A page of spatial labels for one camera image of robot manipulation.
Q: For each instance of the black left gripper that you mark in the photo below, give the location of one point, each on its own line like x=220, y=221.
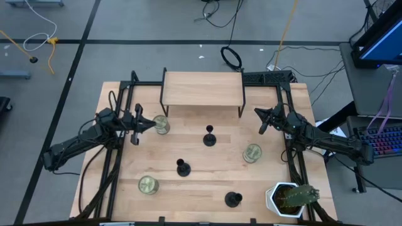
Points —
x=133, y=122

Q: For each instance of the backlit rainbow keyboard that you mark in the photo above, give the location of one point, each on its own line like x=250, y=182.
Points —
x=383, y=141

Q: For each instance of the black round floor disc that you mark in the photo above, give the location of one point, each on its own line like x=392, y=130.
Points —
x=33, y=59

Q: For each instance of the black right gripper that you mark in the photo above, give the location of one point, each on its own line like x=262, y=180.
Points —
x=274, y=119

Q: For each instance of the white hexagonal plant pot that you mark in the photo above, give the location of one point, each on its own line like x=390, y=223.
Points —
x=269, y=201

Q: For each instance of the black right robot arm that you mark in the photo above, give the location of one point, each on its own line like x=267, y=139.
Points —
x=329, y=139

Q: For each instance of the black caster base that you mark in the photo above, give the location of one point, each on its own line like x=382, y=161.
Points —
x=4, y=105

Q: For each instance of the wooden shelf riser black legs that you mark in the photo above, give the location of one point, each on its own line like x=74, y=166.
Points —
x=202, y=88

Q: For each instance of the black stand pole with caster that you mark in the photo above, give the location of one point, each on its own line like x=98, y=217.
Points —
x=359, y=179

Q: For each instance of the grey blue furniture base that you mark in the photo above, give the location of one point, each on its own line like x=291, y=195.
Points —
x=14, y=74
x=34, y=2

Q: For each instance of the black perforated bracket plate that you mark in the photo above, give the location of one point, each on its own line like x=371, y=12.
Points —
x=267, y=78

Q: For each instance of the white power adapter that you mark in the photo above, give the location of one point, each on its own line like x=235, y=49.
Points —
x=272, y=67

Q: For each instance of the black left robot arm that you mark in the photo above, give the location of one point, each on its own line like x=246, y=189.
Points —
x=78, y=141

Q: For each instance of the grey side desk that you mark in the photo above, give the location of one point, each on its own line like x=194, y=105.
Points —
x=361, y=84

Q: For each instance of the computer monitor blue screen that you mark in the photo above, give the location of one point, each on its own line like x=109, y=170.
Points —
x=381, y=44

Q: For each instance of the glass jar right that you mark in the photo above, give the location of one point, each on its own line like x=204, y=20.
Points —
x=252, y=153

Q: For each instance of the silver tin can green label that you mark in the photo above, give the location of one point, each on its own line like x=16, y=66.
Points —
x=148, y=184
x=161, y=124

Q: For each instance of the green cactus plant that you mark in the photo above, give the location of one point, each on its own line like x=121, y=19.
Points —
x=298, y=195

